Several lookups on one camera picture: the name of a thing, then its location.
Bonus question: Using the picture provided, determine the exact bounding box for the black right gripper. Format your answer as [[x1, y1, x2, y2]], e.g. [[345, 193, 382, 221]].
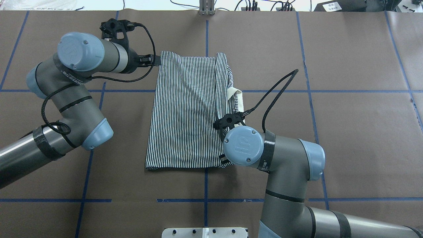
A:
[[219, 154, 231, 167]]

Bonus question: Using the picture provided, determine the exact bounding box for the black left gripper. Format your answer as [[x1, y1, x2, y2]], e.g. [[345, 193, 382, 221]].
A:
[[134, 54, 162, 68]]

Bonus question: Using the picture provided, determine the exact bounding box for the striped polo shirt white collar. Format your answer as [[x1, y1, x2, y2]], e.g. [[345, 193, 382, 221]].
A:
[[145, 51, 243, 170]]

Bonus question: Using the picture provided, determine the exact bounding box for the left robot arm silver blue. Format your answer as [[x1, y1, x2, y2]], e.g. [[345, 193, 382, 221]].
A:
[[1, 32, 161, 188]]

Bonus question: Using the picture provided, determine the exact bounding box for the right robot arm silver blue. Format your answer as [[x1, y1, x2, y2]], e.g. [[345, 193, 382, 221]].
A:
[[220, 126, 422, 238]]

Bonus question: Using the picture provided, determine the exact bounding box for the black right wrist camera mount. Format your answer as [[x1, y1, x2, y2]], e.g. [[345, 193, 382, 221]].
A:
[[213, 112, 246, 131]]

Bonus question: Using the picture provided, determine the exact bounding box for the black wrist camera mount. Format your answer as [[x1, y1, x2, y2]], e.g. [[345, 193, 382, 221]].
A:
[[99, 18, 135, 47], [213, 112, 246, 131]]

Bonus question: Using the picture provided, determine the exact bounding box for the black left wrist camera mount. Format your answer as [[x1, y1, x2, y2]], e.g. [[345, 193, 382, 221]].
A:
[[99, 18, 135, 47]]

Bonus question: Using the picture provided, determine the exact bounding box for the aluminium frame post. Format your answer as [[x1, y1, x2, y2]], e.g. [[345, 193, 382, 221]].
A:
[[198, 0, 216, 16]]

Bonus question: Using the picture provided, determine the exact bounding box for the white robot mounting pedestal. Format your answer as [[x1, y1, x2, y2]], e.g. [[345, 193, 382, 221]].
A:
[[161, 227, 249, 238]]

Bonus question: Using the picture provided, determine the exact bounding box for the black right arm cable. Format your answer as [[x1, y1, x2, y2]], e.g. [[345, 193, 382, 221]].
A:
[[243, 69, 299, 133]]

